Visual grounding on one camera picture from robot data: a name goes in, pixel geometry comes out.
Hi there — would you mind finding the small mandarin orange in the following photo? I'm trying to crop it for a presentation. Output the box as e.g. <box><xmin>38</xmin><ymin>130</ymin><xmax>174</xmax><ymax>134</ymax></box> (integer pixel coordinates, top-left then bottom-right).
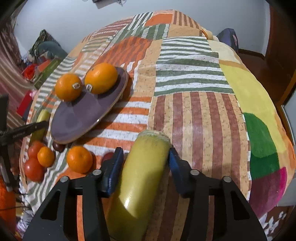
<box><xmin>37</xmin><ymin>146</ymin><xmax>55</xmax><ymax>168</ymax></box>
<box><xmin>66</xmin><ymin>146</ymin><xmax>93</xmax><ymax>174</ymax></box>

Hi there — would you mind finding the dark blue pillow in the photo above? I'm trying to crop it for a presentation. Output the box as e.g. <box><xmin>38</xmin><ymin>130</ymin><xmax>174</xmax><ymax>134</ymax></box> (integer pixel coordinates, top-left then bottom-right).
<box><xmin>217</xmin><ymin>28</ymin><xmax>239</xmax><ymax>54</ymax></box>

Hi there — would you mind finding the brown wooden door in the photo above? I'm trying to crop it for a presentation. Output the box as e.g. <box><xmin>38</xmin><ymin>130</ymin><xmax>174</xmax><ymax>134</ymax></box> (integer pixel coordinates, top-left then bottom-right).
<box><xmin>239</xmin><ymin>6</ymin><xmax>295</xmax><ymax>105</ymax></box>

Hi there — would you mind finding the dark purple round plate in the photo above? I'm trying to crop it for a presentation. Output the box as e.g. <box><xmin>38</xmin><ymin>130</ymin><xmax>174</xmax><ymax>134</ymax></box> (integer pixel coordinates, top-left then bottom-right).
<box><xmin>51</xmin><ymin>67</ymin><xmax>129</xmax><ymax>144</ymax></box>

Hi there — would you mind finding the green cardboard box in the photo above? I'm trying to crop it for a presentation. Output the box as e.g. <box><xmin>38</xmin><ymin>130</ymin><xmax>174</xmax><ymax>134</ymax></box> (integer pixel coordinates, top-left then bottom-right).
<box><xmin>34</xmin><ymin>59</ymin><xmax>62</xmax><ymax>90</ymax></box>

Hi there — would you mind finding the large orange with sticker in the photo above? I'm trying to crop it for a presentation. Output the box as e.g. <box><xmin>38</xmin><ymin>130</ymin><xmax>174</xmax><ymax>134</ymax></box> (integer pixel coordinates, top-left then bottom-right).
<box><xmin>55</xmin><ymin>73</ymin><xmax>83</xmax><ymax>102</ymax></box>

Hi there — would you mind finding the red tomato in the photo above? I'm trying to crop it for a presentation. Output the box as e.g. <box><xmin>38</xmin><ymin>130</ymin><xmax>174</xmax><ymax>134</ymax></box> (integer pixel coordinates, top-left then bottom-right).
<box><xmin>24</xmin><ymin>158</ymin><xmax>45</xmax><ymax>182</ymax></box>
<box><xmin>28</xmin><ymin>141</ymin><xmax>45</xmax><ymax>158</ymax></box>

